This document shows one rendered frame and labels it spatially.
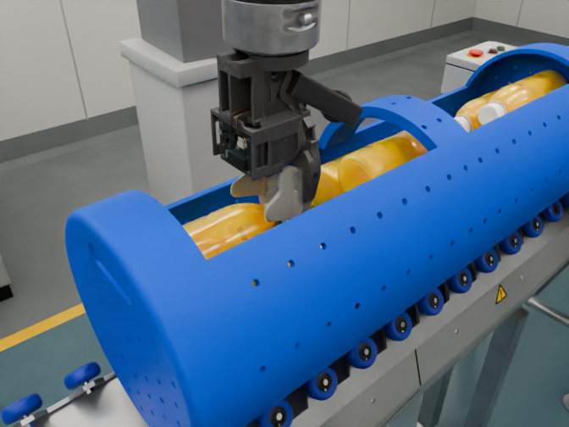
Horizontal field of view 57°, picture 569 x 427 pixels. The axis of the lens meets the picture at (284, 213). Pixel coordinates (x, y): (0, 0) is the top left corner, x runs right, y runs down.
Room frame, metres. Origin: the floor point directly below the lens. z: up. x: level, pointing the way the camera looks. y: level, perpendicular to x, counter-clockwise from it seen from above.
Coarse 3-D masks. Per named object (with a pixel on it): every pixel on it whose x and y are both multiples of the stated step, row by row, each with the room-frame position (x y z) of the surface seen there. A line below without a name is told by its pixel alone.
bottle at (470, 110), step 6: (486, 96) 0.91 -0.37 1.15; (468, 102) 0.90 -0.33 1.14; (474, 102) 0.88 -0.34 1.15; (480, 102) 0.88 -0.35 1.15; (486, 102) 0.88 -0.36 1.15; (462, 108) 0.88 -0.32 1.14; (468, 108) 0.87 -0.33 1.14; (474, 108) 0.86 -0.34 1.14; (456, 114) 0.88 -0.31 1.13; (462, 114) 0.86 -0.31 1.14; (468, 114) 0.86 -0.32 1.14; (474, 114) 0.85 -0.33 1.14; (468, 120) 0.85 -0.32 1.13; (474, 120) 0.85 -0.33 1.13; (474, 126) 0.85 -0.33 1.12
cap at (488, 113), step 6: (480, 108) 0.81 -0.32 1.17; (486, 108) 0.80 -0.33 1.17; (492, 108) 0.79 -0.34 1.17; (498, 108) 0.79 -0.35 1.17; (480, 114) 0.81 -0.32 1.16; (486, 114) 0.80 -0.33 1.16; (492, 114) 0.79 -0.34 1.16; (498, 114) 0.78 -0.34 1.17; (504, 114) 0.79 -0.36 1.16; (480, 120) 0.81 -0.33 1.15; (486, 120) 0.80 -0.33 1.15
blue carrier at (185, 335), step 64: (512, 64) 0.99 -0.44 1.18; (384, 128) 0.84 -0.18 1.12; (448, 128) 0.62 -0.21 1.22; (512, 128) 0.66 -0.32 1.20; (128, 192) 0.45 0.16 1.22; (384, 192) 0.49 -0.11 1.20; (448, 192) 0.54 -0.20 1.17; (512, 192) 0.60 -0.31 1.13; (128, 256) 0.35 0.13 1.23; (192, 256) 0.36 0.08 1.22; (256, 256) 0.38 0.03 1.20; (320, 256) 0.40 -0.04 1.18; (384, 256) 0.44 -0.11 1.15; (448, 256) 0.51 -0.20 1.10; (128, 320) 0.35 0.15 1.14; (192, 320) 0.31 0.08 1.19; (256, 320) 0.34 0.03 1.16; (320, 320) 0.37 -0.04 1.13; (384, 320) 0.44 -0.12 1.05; (128, 384) 0.39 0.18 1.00; (192, 384) 0.28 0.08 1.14; (256, 384) 0.31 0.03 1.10
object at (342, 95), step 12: (300, 72) 0.49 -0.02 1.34; (300, 84) 0.49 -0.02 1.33; (312, 84) 0.50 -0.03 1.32; (300, 96) 0.49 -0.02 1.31; (312, 96) 0.50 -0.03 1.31; (324, 96) 0.51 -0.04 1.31; (336, 96) 0.52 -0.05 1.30; (348, 96) 0.55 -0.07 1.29; (324, 108) 0.51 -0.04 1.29; (336, 108) 0.52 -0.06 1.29; (348, 108) 0.53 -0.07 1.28; (360, 108) 0.54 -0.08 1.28; (336, 120) 0.54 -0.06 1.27; (348, 120) 0.53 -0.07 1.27
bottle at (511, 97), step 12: (540, 72) 0.92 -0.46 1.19; (552, 72) 0.92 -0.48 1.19; (516, 84) 0.85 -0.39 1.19; (528, 84) 0.86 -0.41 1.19; (540, 84) 0.86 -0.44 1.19; (552, 84) 0.88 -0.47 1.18; (564, 84) 0.90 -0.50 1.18; (492, 96) 0.84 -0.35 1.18; (504, 96) 0.82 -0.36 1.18; (516, 96) 0.82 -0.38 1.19; (528, 96) 0.82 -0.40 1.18; (540, 96) 0.84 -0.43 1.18; (504, 108) 0.80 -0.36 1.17; (516, 108) 0.80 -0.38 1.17
